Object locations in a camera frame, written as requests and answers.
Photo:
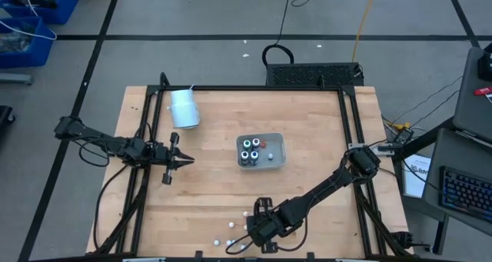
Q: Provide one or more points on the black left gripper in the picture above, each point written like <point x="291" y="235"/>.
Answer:
<point x="163" y="156"/>

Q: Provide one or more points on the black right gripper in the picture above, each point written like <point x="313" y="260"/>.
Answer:
<point x="269" y="227"/>

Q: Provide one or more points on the large black-tipped coloring bottle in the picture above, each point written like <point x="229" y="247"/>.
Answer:
<point x="244" y="155"/>

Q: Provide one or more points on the light grey plastic bin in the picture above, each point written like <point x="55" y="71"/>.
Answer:
<point x="274" y="164"/>

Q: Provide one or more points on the large green-tipped coloring bottle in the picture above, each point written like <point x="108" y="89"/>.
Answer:
<point x="246" y="143"/>

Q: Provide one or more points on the large blue-tipped coloring bottle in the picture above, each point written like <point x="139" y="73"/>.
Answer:
<point x="254" y="155"/>

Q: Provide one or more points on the large purple-tipped coloring bottle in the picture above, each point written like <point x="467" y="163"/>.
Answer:
<point x="256" y="143"/>

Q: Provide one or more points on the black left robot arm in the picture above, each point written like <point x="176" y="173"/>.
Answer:
<point x="96" y="135"/>

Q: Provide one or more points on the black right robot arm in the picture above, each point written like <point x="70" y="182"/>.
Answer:
<point x="326" y="189"/>

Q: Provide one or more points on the small bottle dark blue label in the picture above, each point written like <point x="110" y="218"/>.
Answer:
<point x="229" y="242"/>

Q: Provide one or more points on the white cylindrical container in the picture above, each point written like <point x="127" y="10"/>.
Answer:
<point x="184" y="112"/>

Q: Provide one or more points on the black vented computer case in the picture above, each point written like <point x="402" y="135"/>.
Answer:
<point x="311" y="74"/>

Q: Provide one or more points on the white paper sheet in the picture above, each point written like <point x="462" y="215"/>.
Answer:
<point x="415" y="177"/>

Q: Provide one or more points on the small black device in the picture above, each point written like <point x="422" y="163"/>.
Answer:
<point x="404" y="136"/>

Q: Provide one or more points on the yellow plug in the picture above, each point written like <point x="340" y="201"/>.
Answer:
<point x="399" y="126"/>

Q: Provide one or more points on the blue storage bin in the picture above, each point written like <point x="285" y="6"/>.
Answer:
<point x="65" y="8"/>
<point x="42" y="54"/>

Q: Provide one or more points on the grey desk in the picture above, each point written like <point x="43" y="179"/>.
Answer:
<point x="473" y="116"/>
<point x="438" y="158"/>

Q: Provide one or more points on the black floor object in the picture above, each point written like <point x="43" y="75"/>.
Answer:
<point x="5" y="114"/>

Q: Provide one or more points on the grey metal bar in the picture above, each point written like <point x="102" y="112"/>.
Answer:
<point x="15" y="78"/>

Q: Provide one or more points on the computer keyboard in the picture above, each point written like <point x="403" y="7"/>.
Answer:
<point x="465" y="193"/>

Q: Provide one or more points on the red desk item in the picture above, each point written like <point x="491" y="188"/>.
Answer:
<point x="482" y="91"/>

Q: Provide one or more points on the black desk item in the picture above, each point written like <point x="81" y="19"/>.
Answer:
<point x="486" y="66"/>

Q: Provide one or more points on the black aluminium table frame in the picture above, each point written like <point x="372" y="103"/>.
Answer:
<point x="250" y="88"/>

